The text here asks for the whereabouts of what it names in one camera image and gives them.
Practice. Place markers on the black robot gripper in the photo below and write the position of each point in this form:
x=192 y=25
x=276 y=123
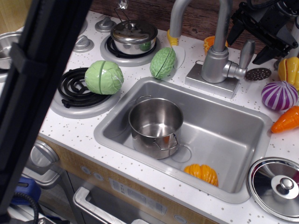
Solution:
x=267 y=22

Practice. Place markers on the silver faucet lever handle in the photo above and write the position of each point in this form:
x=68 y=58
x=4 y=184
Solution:
x=246 y=53

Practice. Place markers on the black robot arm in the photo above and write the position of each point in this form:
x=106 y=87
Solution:
x=267 y=22

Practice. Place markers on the orange toy fruit piece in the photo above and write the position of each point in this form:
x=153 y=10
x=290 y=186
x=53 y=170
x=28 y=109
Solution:
x=208 y=43

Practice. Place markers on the yellow toy bell pepper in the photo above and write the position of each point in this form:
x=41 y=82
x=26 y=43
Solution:
x=288 y=70

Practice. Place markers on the silver toy faucet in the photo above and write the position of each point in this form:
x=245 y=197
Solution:
x=217 y=74

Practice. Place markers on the purple toy onion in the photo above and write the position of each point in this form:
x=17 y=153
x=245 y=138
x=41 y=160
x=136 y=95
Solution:
x=279 y=95

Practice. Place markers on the orange toy carrot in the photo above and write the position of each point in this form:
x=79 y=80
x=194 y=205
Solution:
x=287 y=121

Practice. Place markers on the green toy bitter melon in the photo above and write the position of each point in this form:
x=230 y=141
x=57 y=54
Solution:
x=162 y=63

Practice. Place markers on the grey toy sink basin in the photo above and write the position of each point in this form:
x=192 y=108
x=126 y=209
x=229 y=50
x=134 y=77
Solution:
x=227 y=137

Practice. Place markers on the lidded steel pot on burner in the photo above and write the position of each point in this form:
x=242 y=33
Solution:
x=134 y=37

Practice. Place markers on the steel pot in sink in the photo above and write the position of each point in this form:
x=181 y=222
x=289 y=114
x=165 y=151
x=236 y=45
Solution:
x=155 y=126

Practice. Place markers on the orange toy pumpkin half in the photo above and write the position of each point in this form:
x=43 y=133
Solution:
x=203 y=172

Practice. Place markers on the steel pot lid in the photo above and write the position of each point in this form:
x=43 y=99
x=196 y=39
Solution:
x=273 y=182

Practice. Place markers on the grey stove knob rear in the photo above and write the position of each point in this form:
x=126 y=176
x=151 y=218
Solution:
x=105 y=25

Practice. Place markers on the grey stove knob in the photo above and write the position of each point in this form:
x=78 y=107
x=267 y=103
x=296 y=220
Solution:
x=105 y=25
x=83 y=44

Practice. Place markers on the green toy cabbage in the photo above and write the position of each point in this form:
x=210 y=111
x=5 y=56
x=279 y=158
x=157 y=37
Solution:
x=104 y=78

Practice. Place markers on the grey stove knob middle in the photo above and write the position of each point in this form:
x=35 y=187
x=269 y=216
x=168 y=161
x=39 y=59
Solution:
x=83 y=44

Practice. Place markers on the black front coil burner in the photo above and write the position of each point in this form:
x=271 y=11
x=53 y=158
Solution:
x=74 y=91

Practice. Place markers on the silver oven dial knob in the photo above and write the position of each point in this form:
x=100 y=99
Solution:
x=42 y=155

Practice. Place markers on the steel bowl at left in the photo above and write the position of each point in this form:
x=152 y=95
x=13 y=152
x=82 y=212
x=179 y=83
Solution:
x=6 y=41

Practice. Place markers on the blue clamp tool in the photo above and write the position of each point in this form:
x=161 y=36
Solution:
x=28 y=187

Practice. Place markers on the yellow handled toy knife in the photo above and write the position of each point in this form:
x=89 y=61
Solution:
x=179 y=51

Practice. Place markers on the wire whisk utensil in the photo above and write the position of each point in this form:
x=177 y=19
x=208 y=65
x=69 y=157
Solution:
x=122 y=6

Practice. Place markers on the black foreground camera post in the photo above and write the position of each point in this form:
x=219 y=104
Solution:
x=38 y=61

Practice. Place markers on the silver oven door handle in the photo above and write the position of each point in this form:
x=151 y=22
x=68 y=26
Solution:
x=100 y=206

